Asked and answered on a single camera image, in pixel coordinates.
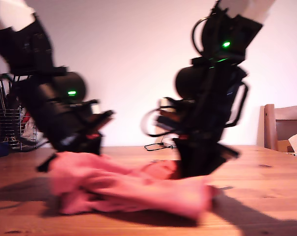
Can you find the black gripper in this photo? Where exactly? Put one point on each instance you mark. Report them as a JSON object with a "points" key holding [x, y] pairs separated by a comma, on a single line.
{"points": [[69, 127], [204, 125]]}

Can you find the red underwear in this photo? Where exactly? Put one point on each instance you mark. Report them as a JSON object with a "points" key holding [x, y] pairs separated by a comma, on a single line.
{"points": [[138, 186]]}

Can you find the white plastic packet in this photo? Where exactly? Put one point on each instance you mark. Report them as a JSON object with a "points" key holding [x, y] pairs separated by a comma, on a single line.
{"points": [[29, 130]]}

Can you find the red chopstick packet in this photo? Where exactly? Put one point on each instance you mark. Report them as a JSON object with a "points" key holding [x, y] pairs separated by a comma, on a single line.
{"points": [[26, 119]]}

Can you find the wooden chair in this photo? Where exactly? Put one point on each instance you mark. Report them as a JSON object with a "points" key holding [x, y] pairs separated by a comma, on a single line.
{"points": [[269, 127]]}

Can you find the brown cardboard box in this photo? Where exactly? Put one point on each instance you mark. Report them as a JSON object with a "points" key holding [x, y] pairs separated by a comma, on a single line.
{"points": [[282, 146]]}

